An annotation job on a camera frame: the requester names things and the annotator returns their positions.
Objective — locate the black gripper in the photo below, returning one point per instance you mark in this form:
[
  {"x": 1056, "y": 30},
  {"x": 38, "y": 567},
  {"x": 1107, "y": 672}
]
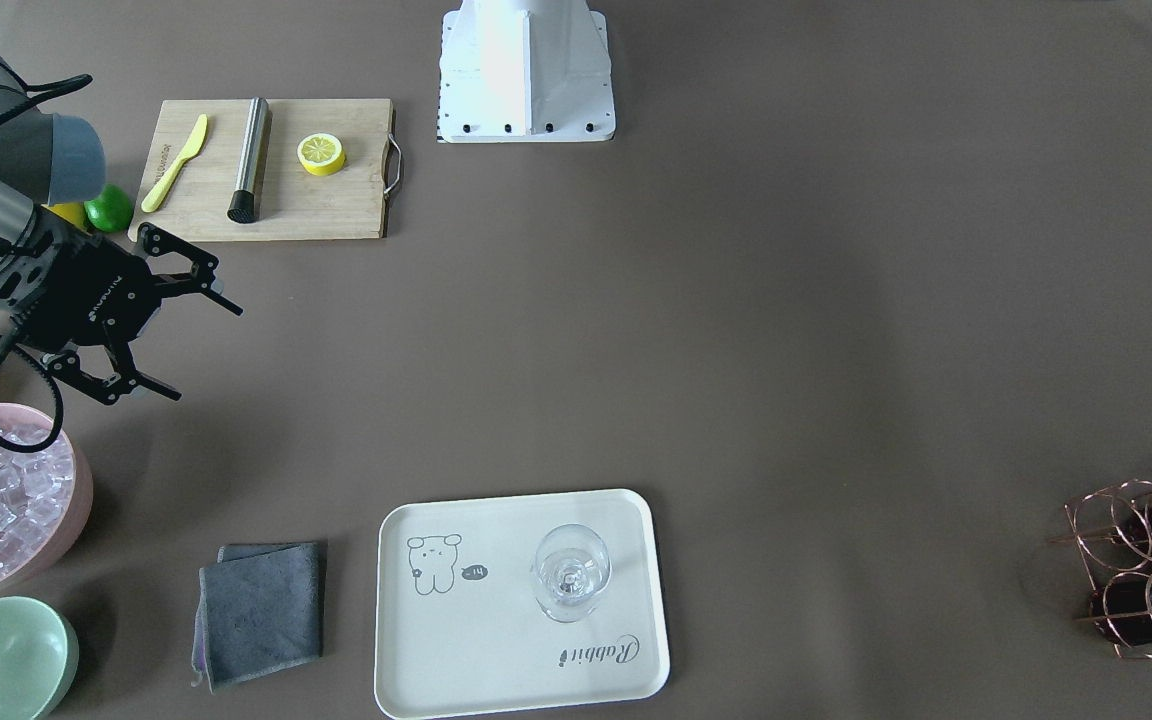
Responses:
[{"x": 104, "y": 300}]

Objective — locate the copper wire bottle basket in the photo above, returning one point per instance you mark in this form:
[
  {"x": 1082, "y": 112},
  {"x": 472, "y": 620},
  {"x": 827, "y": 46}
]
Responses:
[{"x": 1095, "y": 528}]

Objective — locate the white rabbit tray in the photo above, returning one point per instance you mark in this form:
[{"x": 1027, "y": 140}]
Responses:
[{"x": 459, "y": 633}]

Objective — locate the green empty bowl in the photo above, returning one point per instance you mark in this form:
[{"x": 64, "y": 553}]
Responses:
[{"x": 38, "y": 658}]

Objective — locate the yellow plastic knife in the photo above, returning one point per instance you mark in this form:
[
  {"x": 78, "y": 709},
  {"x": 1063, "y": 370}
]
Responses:
[{"x": 156, "y": 196}]

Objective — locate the yellow lemon half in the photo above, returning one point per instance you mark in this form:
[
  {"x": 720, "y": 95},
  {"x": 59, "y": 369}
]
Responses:
[{"x": 321, "y": 154}]

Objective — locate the pink bowl of ice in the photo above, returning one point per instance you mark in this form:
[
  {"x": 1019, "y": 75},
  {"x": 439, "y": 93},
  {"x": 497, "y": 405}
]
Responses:
[{"x": 1, "y": 500}]

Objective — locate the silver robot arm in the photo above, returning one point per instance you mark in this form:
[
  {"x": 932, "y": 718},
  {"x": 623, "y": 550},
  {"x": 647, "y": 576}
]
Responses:
[{"x": 50, "y": 158}]

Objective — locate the green lime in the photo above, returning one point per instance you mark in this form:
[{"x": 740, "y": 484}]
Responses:
[{"x": 110, "y": 211}]

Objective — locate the bamboo cutting board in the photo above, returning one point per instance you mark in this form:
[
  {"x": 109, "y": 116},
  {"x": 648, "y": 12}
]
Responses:
[{"x": 292, "y": 204}]

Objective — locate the clear wine glass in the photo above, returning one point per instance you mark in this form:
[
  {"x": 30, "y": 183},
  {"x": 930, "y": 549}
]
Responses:
[{"x": 571, "y": 568}]

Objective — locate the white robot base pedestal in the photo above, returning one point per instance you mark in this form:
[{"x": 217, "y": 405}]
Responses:
[{"x": 525, "y": 72}]

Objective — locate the steel muddler with black tip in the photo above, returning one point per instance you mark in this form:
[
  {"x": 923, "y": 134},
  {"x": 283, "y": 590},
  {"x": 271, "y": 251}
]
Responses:
[{"x": 244, "y": 199}]

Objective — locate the grey folded cloth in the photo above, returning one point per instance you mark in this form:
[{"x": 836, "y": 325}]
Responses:
[{"x": 260, "y": 611}]

